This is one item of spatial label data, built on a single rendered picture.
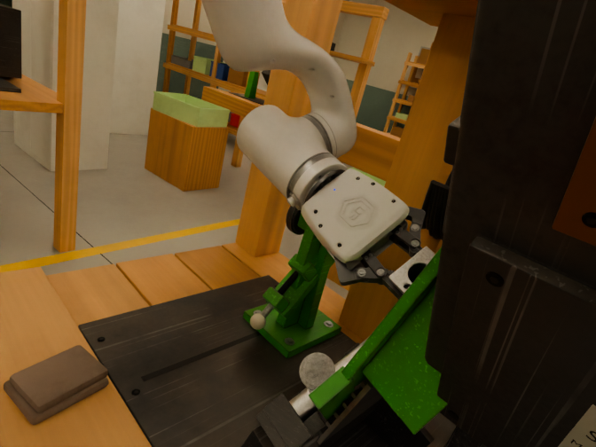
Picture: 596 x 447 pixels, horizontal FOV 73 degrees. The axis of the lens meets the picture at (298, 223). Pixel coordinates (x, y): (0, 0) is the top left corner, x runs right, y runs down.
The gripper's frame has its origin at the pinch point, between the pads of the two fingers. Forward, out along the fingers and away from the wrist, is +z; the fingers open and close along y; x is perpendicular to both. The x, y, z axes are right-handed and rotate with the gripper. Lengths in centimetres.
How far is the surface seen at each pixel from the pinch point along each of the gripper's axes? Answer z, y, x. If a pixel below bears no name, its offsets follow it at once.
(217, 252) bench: -48, -18, 45
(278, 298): -17.3, -13.2, 21.6
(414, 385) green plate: 8.2, -8.6, -5.0
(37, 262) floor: -173, -106, 133
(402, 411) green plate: 8.9, -10.7, -2.8
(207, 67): -528, 118, 352
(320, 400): 3.6, -16.0, -2.8
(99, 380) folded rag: -19.0, -39.0, 8.1
